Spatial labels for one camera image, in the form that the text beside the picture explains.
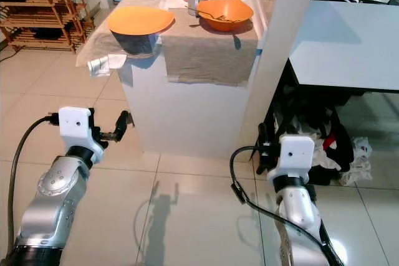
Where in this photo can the wooden shelf rack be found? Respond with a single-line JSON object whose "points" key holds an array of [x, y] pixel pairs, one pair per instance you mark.
{"points": [[37, 20]]}

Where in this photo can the black bag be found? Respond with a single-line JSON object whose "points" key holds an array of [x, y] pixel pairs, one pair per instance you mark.
{"points": [[336, 147]]}

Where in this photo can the crumpled white plastic wrap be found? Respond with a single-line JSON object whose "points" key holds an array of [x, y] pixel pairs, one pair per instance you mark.
{"points": [[103, 65]]}

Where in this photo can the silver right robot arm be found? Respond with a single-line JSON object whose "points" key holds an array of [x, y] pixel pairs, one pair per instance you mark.
{"points": [[298, 216]]}

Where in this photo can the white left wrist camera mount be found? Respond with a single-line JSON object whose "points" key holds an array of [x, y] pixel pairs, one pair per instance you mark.
{"points": [[75, 126]]}

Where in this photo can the orange bowl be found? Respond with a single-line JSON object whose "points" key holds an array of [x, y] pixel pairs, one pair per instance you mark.
{"points": [[226, 14]]}

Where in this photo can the orange plate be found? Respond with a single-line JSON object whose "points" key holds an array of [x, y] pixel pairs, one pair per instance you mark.
{"points": [[140, 20]]}

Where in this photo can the white side table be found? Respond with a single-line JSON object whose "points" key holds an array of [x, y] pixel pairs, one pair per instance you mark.
{"points": [[346, 48]]}

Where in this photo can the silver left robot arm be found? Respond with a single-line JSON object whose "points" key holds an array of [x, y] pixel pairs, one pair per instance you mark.
{"points": [[53, 188]]}

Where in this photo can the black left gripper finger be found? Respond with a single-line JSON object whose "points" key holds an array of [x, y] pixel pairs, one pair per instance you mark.
{"points": [[123, 124]]}

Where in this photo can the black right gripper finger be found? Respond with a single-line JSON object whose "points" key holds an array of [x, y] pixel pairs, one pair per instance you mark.
{"points": [[262, 134]]}

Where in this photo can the grey metal cup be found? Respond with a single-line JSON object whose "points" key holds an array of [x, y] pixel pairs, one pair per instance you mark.
{"points": [[197, 0]]}

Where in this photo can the white plastic bag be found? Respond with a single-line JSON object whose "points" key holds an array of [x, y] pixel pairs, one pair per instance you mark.
{"points": [[360, 157]]}

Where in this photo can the clear plastic sheet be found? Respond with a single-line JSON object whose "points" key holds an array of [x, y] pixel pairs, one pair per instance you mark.
{"points": [[96, 40]]}

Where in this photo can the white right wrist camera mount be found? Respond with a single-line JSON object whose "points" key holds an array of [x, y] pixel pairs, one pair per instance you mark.
{"points": [[296, 154]]}

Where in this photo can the white counter cabinet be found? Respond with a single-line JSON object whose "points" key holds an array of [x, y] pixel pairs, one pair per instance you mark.
{"points": [[193, 119]]}

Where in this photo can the grey cloth placemat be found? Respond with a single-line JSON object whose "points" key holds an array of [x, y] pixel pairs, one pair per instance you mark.
{"points": [[206, 57]]}

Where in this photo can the metal fork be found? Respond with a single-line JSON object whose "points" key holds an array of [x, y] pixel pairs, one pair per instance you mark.
{"points": [[217, 16]]}

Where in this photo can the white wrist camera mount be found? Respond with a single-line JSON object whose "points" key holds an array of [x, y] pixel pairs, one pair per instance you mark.
{"points": [[75, 126], [296, 154]]}

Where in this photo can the dark bowl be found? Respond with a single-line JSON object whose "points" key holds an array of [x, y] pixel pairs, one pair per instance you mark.
{"points": [[136, 43]]}

